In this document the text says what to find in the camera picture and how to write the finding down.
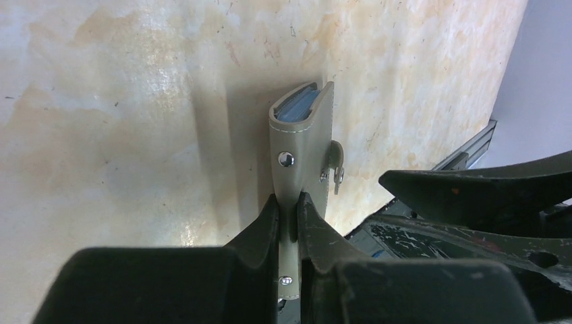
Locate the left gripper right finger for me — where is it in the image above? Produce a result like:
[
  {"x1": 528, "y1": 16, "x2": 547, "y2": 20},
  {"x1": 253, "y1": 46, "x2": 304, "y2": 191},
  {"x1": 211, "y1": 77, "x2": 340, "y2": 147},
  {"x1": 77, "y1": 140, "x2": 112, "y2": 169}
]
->
[{"x1": 297, "y1": 192, "x2": 536, "y2": 323}]

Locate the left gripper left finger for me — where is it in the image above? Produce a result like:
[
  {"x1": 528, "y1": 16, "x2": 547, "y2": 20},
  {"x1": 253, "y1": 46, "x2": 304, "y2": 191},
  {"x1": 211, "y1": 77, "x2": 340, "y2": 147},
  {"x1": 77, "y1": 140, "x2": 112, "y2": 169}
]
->
[{"x1": 34, "y1": 195, "x2": 279, "y2": 323}]

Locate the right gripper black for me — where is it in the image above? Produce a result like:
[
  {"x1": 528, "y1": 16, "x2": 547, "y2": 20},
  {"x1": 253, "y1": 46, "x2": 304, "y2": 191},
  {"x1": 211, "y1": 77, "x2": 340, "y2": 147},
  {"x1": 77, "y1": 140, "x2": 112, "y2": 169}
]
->
[{"x1": 364, "y1": 152, "x2": 571, "y2": 322}]

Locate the grey card holder wallet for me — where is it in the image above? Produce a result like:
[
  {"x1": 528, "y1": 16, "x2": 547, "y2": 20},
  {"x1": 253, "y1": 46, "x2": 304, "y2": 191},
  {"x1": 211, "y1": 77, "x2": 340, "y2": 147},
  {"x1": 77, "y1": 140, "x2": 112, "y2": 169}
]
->
[{"x1": 268, "y1": 81, "x2": 344, "y2": 300}]

